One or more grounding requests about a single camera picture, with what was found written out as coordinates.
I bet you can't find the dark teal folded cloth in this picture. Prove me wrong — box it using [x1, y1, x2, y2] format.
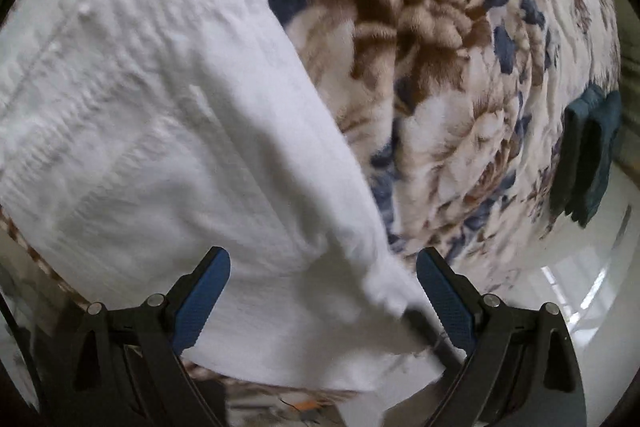
[549, 84, 623, 229]

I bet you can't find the white towel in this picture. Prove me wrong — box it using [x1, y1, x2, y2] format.
[0, 0, 446, 427]

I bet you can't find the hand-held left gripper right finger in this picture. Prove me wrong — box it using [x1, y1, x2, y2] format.
[416, 247, 588, 427]

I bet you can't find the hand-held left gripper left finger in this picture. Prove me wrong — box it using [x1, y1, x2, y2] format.
[37, 247, 232, 427]

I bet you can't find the floral plush blanket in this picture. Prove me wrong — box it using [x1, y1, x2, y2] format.
[0, 0, 623, 408]

